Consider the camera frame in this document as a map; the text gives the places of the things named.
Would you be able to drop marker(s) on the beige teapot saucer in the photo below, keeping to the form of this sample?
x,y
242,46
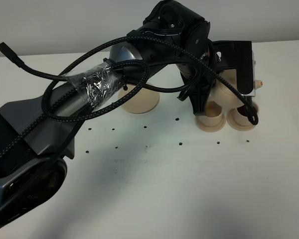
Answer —
x,y
144,101

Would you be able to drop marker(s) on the beige right teacup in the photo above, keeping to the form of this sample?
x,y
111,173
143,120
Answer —
x,y
244,114

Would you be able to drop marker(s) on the beige teacup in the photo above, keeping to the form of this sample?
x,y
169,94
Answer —
x,y
244,114
213,114

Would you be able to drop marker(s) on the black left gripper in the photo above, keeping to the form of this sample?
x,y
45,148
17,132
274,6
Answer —
x,y
198,80

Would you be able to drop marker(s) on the beige left teacup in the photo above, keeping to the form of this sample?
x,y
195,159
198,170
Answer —
x,y
213,114

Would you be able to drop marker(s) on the wrist camera with black bracket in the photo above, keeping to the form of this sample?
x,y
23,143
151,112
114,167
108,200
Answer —
x,y
237,55

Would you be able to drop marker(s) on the beige left cup saucer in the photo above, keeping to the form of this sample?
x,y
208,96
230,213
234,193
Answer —
x,y
200,122

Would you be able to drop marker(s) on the beige cup saucer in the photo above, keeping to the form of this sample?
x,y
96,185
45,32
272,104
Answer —
x,y
200,122
231,121

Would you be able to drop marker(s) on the black and grey left robot arm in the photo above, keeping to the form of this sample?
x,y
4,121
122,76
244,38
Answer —
x,y
37,134

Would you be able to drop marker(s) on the beige right cup saucer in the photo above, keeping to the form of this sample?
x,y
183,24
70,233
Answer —
x,y
231,121

